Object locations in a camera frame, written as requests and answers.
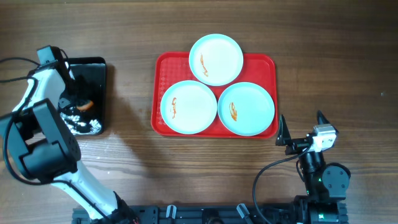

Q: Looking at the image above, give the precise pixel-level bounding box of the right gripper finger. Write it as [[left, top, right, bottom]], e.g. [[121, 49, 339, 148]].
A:
[[275, 114, 292, 146], [316, 110, 338, 134]]

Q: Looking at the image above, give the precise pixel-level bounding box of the green orange sponge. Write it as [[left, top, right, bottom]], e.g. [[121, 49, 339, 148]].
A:
[[76, 100, 94, 111]]

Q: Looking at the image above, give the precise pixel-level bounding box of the light blue plate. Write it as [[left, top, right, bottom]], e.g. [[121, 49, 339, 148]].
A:
[[160, 80, 217, 134], [188, 34, 243, 86], [218, 82, 275, 137]]

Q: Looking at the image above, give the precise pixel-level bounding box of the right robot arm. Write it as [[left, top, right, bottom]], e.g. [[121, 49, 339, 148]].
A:
[[275, 111, 351, 224]]

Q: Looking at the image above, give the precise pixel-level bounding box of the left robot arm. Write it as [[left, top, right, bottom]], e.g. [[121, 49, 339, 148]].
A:
[[1, 57, 139, 223]]

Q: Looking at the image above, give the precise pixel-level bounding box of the black water tray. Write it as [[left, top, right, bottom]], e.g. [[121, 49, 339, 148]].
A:
[[58, 57, 108, 136]]

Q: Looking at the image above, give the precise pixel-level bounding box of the red plastic serving tray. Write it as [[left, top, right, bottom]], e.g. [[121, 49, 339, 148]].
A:
[[151, 52, 279, 139]]

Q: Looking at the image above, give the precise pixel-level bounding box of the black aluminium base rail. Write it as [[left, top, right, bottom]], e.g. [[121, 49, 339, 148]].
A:
[[72, 202, 349, 224]]

